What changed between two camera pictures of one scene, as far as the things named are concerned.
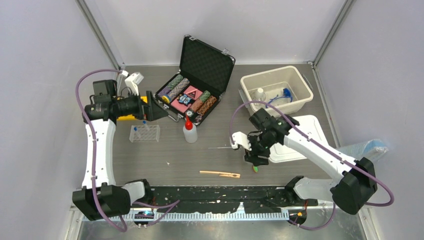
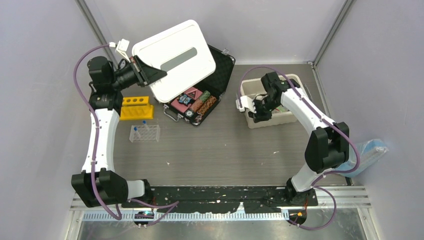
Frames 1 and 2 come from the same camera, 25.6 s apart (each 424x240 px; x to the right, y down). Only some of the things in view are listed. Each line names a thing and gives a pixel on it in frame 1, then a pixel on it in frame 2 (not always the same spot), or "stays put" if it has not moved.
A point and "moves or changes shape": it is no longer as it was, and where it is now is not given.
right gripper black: x=253 y=157 → x=259 y=116
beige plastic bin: x=284 y=90 moves or changes shape
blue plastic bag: x=373 y=148 stays put
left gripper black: x=152 y=110 → x=145 y=74
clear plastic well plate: x=144 y=132 stays put
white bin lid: x=310 y=126 → x=180 y=52
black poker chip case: x=204 y=70 stays put
